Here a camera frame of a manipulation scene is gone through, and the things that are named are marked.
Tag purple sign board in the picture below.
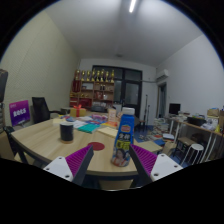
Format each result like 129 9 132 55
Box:
8 99 31 128

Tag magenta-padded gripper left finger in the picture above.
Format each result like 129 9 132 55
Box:
43 144 95 187

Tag brown paper bag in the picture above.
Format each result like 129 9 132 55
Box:
163 141 178 156

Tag flat round red coaster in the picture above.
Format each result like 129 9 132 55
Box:
87 141 106 152

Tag white round stool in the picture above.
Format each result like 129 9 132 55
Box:
181 143 205 167

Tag brown wooden stool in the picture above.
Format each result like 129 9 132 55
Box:
174 136 193 158

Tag blue white-capped drink bottle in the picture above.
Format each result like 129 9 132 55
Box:
110 106 136 168

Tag white wall air conditioner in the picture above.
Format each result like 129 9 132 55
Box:
155 68 171 82

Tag cluttered wooden side desk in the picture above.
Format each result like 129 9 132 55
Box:
163 108 224 164

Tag black framed glass door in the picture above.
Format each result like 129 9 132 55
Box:
91 65 144 118

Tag light wooden low table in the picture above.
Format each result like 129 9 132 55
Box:
138 139 163 154

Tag black cup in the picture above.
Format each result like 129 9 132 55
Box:
59 121 75 144

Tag black office chair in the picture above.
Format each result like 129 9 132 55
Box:
31 96 63 125

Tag beige book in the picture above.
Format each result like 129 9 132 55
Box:
96 125 119 139

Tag wooden shelf unit with trophies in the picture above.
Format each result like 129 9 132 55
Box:
69 68 116 109

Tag white paper sheet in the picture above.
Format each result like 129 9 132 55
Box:
73 119 88 130

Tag black microphone stand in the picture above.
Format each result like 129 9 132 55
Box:
142 94 151 126

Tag pale yellow notebook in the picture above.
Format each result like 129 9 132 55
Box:
52 117 68 126

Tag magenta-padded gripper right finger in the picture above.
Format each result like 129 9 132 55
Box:
128 143 184 187

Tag black computer monitor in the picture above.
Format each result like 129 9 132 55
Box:
168 102 182 116

